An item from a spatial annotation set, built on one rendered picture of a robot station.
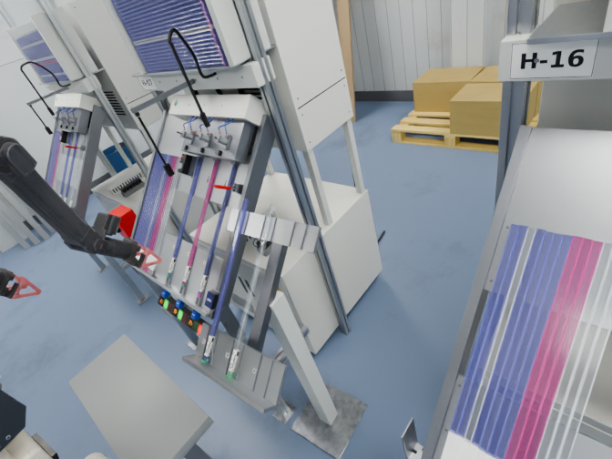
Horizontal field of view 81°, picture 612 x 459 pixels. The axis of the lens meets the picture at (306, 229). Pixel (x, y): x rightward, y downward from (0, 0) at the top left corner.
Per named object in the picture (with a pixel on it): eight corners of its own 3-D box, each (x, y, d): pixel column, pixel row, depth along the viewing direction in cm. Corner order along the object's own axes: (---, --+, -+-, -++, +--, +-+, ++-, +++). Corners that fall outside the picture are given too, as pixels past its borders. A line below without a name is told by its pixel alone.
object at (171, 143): (249, 212, 125) (239, 209, 121) (159, 184, 167) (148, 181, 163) (275, 121, 124) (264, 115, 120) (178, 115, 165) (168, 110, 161)
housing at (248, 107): (274, 133, 125) (243, 117, 114) (198, 126, 156) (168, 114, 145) (280, 111, 124) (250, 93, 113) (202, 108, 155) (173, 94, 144)
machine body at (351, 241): (318, 362, 179) (280, 277, 142) (233, 310, 223) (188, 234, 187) (383, 276, 212) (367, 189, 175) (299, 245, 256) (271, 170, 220)
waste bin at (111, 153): (137, 168, 473) (117, 137, 447) (153, 168, 455) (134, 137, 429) (114, 184, 450) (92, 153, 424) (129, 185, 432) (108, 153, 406)
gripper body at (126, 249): (128, 238, 121) (107, 233, 115) (143, 247, 114) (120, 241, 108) (122, 256, 120) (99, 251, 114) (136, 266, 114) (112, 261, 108)
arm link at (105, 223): (65, 244, 101) (93, 250, 100) (77, 205, 102) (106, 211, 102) (91, 249, 112) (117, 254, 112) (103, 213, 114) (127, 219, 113)
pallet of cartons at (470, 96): (553, 111, 307) (560, 60, 282) (525, 156, 267) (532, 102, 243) (426, 108, 378) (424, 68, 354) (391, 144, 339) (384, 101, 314)
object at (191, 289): (217, 313, 125) (209, 313, 122) (135, 259, 166) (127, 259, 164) (231, 261, 124) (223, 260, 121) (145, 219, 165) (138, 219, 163)
